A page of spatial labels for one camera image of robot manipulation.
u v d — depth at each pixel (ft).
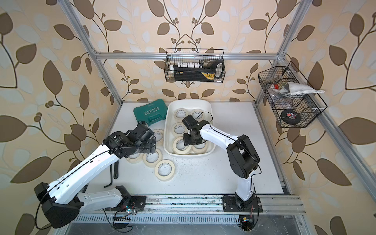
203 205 2.47
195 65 2.71
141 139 1.80
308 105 2.14
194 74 2.77
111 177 2.71
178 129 3.34
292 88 2.07
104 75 3.36
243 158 1.58
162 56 2.96
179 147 2.99
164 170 2.84
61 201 1.29
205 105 3.60
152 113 3.53
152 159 2.97
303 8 2.33
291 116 2.37
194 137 2.15
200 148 2.99
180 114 3.68
